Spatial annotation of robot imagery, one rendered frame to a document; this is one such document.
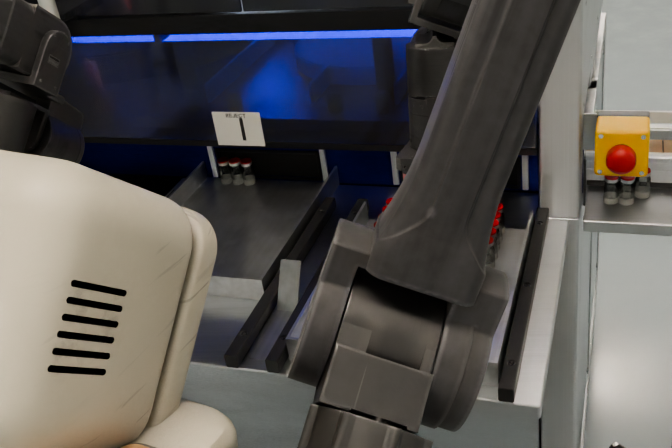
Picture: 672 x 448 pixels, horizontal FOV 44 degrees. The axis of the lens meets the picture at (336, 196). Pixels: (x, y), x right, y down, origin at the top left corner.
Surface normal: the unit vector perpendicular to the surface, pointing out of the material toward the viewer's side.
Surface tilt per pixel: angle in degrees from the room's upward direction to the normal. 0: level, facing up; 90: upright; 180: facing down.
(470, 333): 31
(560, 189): 90
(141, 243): 90
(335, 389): 46
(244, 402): 90
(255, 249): 0
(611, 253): 0
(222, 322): 0
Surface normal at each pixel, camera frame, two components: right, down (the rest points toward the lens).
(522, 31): -0.09, 0.31
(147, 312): 0.87, 0.13
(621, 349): -0.13, -0.87
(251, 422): -0.31, 0.49
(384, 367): 0.11, -0.29
